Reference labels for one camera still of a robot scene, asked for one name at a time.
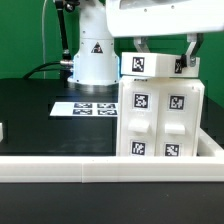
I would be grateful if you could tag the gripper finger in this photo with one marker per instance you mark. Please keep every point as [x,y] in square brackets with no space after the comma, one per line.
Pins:
[195,41]
[140,44]

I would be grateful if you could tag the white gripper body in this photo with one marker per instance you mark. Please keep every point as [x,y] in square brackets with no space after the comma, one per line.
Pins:
[133,18]

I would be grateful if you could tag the white cabinet body box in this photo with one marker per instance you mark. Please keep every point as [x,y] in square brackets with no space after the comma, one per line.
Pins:
[157,82]

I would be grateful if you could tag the white cabinet top block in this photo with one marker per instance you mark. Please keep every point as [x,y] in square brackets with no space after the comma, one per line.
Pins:
[157,65]

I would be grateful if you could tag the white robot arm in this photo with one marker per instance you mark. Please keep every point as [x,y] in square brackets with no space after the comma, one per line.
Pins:
[113,38]

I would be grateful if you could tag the white base tag plate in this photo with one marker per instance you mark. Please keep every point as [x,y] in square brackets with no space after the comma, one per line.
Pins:
[83,109]

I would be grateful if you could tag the white U-shaped obstacle fence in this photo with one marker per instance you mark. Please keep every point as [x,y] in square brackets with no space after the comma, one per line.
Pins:
[208,166]

